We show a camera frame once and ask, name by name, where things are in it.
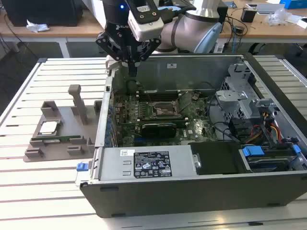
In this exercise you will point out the crumpled clear plastic bag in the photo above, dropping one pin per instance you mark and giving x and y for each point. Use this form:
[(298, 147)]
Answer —
[(278, 16)]

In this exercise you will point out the white printer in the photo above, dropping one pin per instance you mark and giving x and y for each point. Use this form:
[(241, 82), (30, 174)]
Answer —
[(94, 12)]

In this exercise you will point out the wooden desk with clutter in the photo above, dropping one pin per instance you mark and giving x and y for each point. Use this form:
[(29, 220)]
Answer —
[(263, 31)]

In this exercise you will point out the hard disk in blue carrier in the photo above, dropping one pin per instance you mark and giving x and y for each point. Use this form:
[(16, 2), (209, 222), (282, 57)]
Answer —
[(253, 151)]

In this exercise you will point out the small white box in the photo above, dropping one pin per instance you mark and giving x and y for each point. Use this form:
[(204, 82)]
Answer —
[(302, 23)]

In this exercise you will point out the small black cube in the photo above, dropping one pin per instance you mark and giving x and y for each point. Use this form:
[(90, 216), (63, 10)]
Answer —
[(248, 15)]

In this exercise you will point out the wooden desk with white legs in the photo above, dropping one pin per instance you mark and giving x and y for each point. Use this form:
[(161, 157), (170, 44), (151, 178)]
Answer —
[(14, 31)]

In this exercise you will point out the black round cylinder part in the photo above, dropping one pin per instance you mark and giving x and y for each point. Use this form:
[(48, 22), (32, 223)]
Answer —
[(131, 86)]

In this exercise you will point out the black graphics card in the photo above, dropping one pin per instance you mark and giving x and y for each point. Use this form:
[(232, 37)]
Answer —
[(158, 130)]

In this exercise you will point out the black RAM slot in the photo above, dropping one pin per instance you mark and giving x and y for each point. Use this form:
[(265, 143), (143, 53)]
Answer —
[(158, 95)]

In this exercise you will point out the black open PC case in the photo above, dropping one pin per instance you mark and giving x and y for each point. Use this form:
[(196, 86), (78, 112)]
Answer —
[(192, 198)]

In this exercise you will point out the black connector block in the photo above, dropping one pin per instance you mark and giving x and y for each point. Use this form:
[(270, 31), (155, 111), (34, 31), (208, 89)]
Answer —
[(238, 128)]

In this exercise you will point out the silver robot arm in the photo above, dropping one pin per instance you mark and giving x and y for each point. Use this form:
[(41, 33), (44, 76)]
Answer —
[(184, 28)]

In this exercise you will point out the blue case clip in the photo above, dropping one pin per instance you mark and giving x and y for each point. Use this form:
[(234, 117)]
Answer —
[(81, 167)]

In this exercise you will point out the blue drive bay clip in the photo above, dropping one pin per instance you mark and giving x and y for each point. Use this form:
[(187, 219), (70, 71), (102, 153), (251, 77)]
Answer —
[(297, 148)]

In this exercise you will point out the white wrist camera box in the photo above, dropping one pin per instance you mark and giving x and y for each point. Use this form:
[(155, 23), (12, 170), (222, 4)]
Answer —
[(148, 30)]

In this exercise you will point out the black power adapter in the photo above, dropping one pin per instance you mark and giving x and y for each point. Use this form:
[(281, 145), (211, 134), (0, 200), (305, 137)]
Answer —
[(238, 29)]

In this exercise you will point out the large black box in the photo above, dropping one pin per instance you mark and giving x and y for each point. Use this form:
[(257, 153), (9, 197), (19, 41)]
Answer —
[(43, 12)]

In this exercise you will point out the metal drive cage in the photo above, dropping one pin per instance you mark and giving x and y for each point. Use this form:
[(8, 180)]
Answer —
[(230, 95)]

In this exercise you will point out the green RAM stick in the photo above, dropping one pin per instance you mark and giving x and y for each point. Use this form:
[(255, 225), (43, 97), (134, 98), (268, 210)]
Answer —
[(69, 138)]

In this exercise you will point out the silver CPU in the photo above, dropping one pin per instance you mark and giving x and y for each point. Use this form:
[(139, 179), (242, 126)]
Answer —
[(48, 127)]

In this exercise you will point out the small blue card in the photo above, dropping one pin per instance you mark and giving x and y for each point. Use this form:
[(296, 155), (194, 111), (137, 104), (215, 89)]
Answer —
[(230, 4)]

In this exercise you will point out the black plastic shroud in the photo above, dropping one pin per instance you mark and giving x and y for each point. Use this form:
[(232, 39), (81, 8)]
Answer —
[(216, 158)]

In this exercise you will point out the CPU socket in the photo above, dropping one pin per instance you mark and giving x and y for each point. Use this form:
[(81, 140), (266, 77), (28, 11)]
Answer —
[(165, 106)]

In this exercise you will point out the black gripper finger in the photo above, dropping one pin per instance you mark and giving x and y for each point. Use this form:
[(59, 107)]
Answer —
[(108, 44), (151, 46)]

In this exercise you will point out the silver power supply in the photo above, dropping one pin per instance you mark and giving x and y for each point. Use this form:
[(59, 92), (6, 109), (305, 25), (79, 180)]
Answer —
[(112, 165)]

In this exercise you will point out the grey-brown parts rack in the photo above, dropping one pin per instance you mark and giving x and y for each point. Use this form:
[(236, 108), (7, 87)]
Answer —
[(64, 119)]

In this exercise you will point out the crumpled white paper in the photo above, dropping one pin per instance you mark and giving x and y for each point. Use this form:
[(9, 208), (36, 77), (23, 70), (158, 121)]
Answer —
[(37, 26)]

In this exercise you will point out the green motherboard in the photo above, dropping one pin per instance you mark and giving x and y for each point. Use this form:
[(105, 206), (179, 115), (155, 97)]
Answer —
[(196, 124)]

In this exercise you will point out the white flat device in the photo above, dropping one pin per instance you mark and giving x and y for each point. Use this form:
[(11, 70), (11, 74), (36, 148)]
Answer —
[(266, 8)]

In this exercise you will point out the blue cardboard box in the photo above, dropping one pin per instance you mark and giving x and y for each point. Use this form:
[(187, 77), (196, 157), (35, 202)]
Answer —
[(295, 3)]

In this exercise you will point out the installed RAM stick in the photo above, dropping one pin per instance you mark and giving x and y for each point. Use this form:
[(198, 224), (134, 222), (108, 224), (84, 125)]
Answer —
[(163, 119)]

